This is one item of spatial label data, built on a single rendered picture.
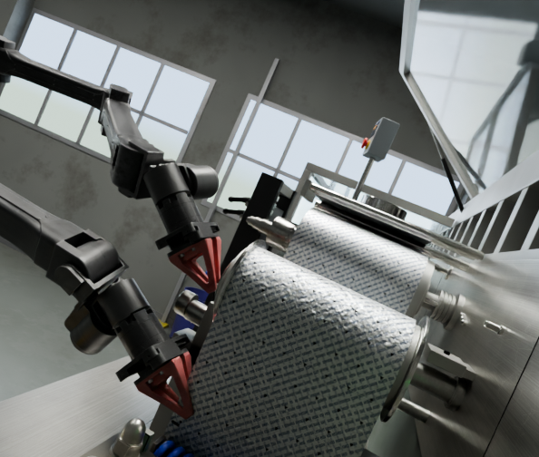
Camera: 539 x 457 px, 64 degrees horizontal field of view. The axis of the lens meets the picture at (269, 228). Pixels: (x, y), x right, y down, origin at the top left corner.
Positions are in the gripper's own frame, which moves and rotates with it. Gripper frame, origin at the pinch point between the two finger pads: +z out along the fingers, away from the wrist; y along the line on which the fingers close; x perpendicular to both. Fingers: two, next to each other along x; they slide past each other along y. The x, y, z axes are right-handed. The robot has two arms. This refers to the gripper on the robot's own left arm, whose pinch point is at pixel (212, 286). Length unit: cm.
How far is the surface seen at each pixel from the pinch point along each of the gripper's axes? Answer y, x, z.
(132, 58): -314, -115, -249
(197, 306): -1.5, -4.4, 1.8
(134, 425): 15.7, -9.4, 11.4
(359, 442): 8.4, 12.6, 24.7
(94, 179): -307, -202, -159
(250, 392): 8.0, 2.3, 14.7
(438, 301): -21.5, 28.9, 19.3
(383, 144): -54, 35, -16
